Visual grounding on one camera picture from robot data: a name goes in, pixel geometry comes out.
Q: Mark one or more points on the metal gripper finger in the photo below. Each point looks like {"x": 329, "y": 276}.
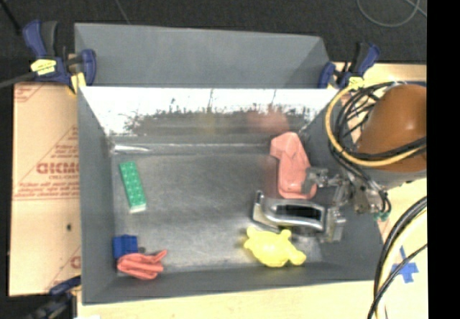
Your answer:
{"x": 317, "y": 177}
{"x": 335, "y": 226}

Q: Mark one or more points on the yellow toy animal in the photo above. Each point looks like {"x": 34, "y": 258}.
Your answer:
{"x": 271, "y": 247}

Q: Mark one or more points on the grey metal bin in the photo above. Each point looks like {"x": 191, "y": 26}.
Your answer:
{"x": 201, "y": 184}

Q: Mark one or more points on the green studded flat block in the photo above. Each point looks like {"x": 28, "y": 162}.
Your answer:
{"x": 133, "y": 186}

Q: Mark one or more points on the pink crumpled cloth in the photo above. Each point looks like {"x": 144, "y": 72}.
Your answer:
{"x": 140, "y": 266}

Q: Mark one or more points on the blue block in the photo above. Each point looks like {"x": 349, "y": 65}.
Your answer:
{"x": 124, "y": 245}

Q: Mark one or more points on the brown cardboard board, red print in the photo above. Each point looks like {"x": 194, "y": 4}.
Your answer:
{"x": 39, "y": 238}

